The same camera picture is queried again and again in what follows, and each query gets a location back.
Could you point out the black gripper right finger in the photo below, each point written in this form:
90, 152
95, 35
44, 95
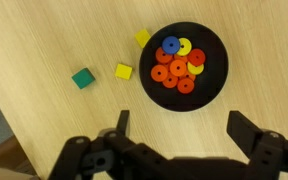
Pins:
270, 156

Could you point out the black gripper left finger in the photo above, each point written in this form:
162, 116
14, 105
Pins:
117, 156

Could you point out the blue wooden disc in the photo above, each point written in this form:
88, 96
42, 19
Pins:
170, 45

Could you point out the black bowl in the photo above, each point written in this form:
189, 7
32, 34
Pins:
214, 86

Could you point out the green wooden cube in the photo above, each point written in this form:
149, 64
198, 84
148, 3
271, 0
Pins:
83, 78

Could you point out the yellow wooden cube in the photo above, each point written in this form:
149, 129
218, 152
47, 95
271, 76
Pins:
142, 38
123, 71

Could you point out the yellow wooden disc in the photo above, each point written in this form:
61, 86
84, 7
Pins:
197, 69
186, 46

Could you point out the open cardboard box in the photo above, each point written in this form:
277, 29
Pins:
4, 174

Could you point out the red wooden disc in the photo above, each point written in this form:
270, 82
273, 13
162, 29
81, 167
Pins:
197, 57

